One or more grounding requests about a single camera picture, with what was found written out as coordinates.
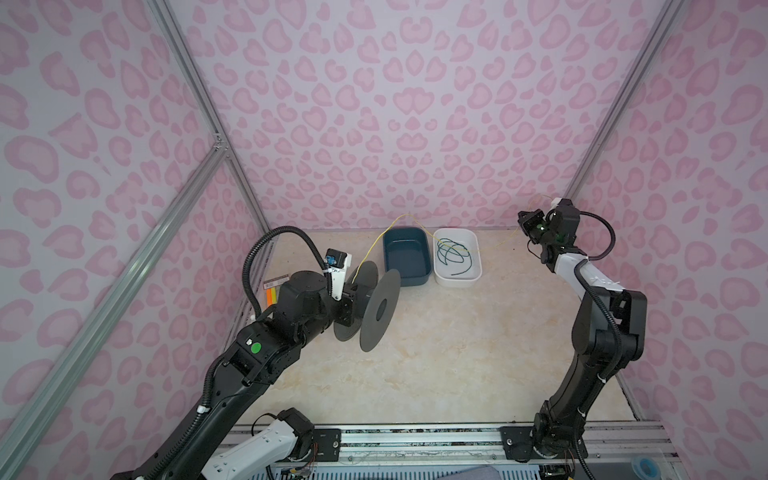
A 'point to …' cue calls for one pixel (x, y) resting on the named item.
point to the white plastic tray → (457, 257)
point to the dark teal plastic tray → (407, 250)
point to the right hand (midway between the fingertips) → (523, 207)
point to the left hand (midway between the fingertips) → (355, 280)
